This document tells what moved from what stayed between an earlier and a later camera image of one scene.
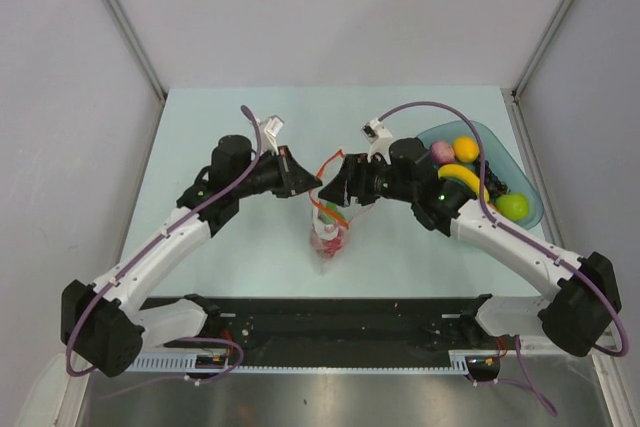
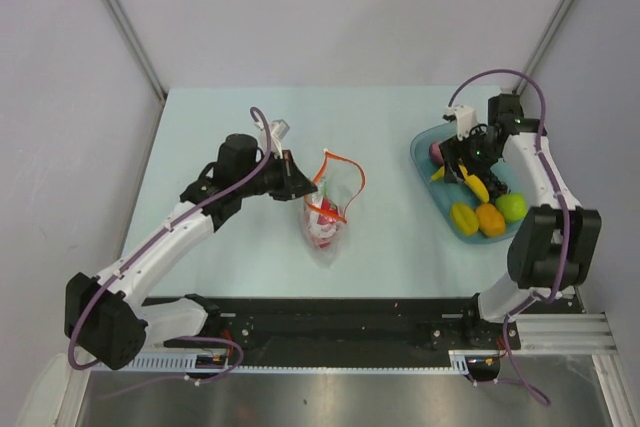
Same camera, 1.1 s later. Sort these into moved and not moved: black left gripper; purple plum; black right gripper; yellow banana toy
Moved: black right gripper
Not moved: yellow banana toy; black left gripper; purple plum
